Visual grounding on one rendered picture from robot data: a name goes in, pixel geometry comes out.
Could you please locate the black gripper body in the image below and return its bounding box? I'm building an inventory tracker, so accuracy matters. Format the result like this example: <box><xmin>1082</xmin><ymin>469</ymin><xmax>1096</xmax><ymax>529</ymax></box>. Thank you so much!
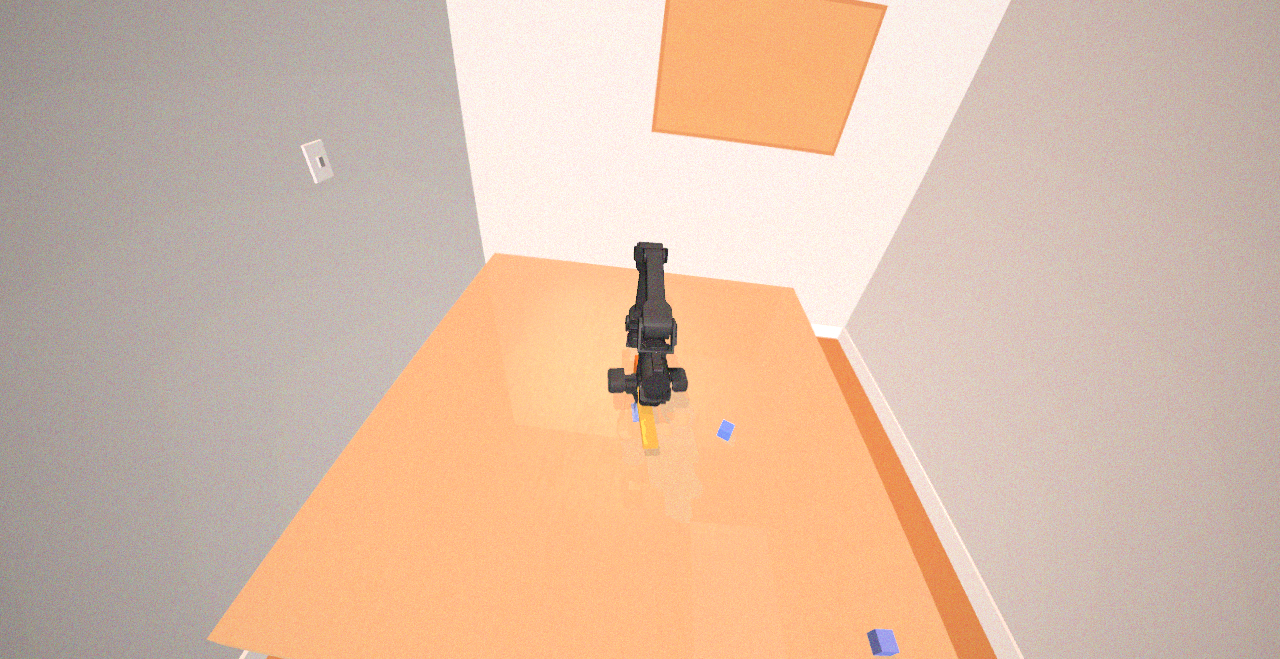
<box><xmin>607</xmin><ymin>358</ymin><xmax>689</xmax><ymax>394</ymax></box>

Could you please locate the yellow bar with orange block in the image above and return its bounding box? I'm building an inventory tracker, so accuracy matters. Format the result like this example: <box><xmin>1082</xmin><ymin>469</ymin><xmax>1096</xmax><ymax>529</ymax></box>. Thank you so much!
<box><xmin>634</xmin><ymin>354</ymin><xmax>658</xmax><ymax>449</ymax></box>

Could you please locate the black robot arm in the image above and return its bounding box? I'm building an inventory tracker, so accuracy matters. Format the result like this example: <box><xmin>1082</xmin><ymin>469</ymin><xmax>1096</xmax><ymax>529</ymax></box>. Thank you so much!
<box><xmin>625</xmin><ymin>242</ymin><xmax>677</xmax><ymax>406</ymax></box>

